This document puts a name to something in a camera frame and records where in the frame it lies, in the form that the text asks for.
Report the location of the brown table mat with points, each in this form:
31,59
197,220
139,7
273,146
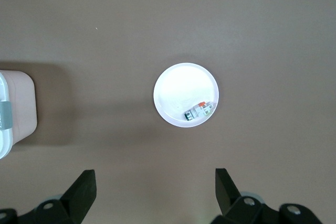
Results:
105,24

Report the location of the white breaker with orange lever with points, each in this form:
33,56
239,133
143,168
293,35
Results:
202,109

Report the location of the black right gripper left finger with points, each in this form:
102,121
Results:
78,195

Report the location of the silver green button switch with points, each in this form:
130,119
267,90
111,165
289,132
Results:
188,115

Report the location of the white pink lunch box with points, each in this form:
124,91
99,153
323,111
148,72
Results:
23,103

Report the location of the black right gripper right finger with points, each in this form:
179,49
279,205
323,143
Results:
228,197

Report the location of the grey lunch box clip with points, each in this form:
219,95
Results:
5,115

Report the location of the white round plate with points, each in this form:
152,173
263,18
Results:
181,89

